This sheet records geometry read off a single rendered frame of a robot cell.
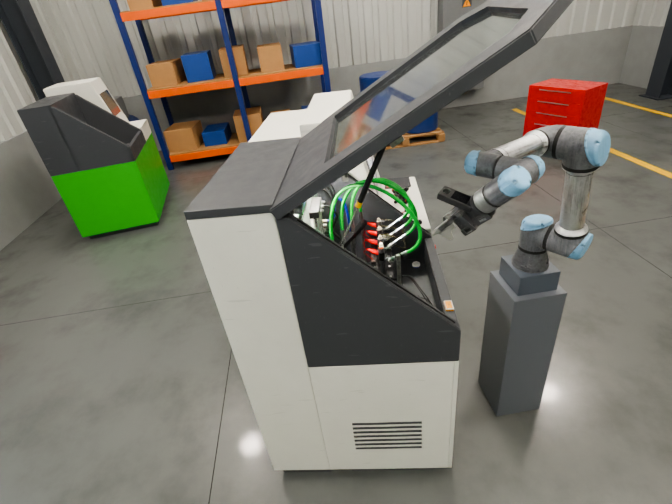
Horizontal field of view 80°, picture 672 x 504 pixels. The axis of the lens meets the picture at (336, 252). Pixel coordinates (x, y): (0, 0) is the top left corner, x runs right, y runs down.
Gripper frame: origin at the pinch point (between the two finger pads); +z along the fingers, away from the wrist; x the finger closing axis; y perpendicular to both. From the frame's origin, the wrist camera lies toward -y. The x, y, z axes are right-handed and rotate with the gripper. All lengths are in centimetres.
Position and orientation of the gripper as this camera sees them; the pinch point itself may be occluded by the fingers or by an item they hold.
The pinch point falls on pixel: (438, 224)
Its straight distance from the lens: 140.1
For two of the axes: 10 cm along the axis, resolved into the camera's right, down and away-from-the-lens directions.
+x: 5.8, -6.5, 4.9
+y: 7.3, 6.8, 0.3
